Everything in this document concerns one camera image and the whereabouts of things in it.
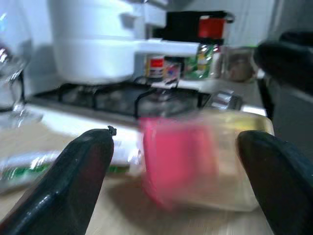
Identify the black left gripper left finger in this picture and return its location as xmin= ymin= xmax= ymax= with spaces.
xmin=0 ymin=125 xmax=117 ymax=235

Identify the clear wine glass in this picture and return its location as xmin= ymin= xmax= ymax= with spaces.
xmin=0 ymin=41 xmax=44 ymax=129

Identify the brownish glass jar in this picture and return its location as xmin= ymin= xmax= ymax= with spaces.
xmin=224 ymin=46 xmax=259 ymax=83

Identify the steel gas stove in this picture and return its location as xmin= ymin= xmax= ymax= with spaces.
xmin=24 ymin=75 xmax=243 ymax=123

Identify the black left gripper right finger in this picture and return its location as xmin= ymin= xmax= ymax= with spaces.
xmin=237 ymin=129 xmax=313 ymax=235

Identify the green yellow packet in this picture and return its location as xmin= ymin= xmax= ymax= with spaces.
xmin=184 ymin=44 xmax=222 ymax=80

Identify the white green sachet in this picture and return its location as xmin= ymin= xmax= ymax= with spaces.
xmin=0 ymin=139 xmax=142 ymax=195

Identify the small can red label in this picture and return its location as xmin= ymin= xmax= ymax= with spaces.
xmin=146 ymin=55 xmax=165 ymax=79

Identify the white cooking pot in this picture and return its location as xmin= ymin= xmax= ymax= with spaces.
xmin=48 ymin=0 xmax=201 ymax=85

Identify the clear container pink lid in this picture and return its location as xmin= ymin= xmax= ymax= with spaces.
xmin=138 ymin=110 xmax=274 ymax=212

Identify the small can blue label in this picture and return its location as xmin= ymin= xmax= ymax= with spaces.
xmin=164 ymin=61 xmax=183 ymax=85

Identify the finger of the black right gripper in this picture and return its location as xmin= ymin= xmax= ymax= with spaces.
xmin=279 ymin=31 xmax=313 ymax=47
xmin=253 ymin=41 xmax=313 ymax=87

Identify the tan counter mat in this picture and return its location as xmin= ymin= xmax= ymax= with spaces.
xmin=0 ymin=122 xmax=272 ymax=235

